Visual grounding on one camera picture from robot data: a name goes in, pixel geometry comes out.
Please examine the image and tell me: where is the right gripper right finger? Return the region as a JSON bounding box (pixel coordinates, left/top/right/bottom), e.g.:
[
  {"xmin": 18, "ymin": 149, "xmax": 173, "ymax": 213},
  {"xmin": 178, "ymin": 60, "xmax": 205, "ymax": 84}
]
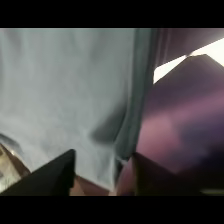
[{"xmin": 132, "ymin": 152, "xmax": 205, "ymax": 197}]

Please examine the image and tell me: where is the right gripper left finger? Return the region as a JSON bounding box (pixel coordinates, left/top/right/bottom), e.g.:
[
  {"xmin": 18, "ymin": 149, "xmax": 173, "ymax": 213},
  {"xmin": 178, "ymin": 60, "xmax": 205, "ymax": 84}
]
[{"xmin": 0, "ymin": 148, "xmax": 77, "ymax": 197}]

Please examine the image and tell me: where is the grey garment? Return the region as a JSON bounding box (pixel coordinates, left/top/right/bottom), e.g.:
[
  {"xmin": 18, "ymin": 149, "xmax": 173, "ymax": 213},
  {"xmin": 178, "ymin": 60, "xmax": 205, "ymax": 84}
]
[{"xmin": 0, "ymin": 27, "xmax": 162, "ymax": 193}]

